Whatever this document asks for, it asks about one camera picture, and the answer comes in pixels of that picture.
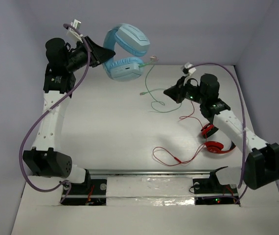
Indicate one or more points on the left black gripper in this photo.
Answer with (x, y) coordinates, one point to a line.
(92, 52)

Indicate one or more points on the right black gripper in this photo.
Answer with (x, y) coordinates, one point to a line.
(176, 92)

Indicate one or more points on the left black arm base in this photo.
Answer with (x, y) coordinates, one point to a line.
(92, 192)

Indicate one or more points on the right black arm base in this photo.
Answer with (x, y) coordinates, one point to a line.
(209, 191)

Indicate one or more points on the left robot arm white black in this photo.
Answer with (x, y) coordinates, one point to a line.
(45, 158)

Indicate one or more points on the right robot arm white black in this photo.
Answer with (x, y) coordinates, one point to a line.
(261, 159)

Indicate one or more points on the red headphones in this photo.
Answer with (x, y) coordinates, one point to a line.
(213, 146)

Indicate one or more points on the white foam block with tape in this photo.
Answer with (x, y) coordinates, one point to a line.
(149, 191)

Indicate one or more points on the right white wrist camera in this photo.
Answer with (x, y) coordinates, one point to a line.
(188, 70)

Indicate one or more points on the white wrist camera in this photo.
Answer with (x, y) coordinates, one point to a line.
(188, 70)
(73, 31)

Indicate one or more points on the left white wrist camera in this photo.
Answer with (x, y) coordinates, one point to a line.
(73, 31)

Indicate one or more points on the aluminium rail frame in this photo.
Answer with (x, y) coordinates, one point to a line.
(129, 172)

